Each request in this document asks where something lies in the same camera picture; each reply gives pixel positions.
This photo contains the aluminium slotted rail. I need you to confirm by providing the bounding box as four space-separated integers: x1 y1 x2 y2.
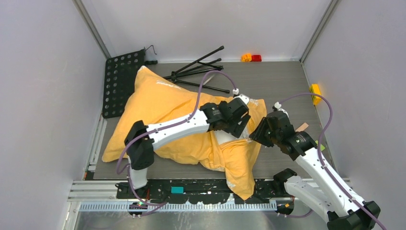
79 200 278 212

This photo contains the white pillow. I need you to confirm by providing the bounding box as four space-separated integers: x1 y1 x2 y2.
214 128 248 145

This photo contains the orange toy block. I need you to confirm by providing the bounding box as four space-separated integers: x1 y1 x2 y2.
241 53 252 62

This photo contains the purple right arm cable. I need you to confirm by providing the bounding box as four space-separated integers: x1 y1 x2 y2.
273 92 388 230

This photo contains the red toy block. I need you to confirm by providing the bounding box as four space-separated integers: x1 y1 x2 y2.
251 55 262 62

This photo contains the blue cartoon pillowcase orange lining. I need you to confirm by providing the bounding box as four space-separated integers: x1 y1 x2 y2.
101 67 267 199

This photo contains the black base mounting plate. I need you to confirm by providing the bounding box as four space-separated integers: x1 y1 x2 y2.
135 179 298 205

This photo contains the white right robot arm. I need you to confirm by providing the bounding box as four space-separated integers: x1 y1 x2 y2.
249 102 381 230

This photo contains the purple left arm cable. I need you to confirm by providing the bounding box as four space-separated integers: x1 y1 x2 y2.
115 69 240 217

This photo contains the black perforated metal plate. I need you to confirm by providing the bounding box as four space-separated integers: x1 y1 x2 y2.
101 49 158 119

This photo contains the teal rectangular block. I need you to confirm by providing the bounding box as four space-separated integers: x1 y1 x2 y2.
171 186 184 194

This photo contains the black folded tripod stand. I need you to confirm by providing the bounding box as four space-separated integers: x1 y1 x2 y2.
163 46 224 86

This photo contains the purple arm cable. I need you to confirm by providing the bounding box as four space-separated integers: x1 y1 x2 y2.
273 92 388 230
115 69 240 217

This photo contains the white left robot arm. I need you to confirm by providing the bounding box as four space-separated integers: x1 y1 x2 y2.
124 94 250 198

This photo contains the yellow toy block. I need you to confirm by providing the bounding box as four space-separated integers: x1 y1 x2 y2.
309 84 322 105

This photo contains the pink wooden block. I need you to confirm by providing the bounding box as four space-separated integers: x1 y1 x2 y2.
295 123 309 132

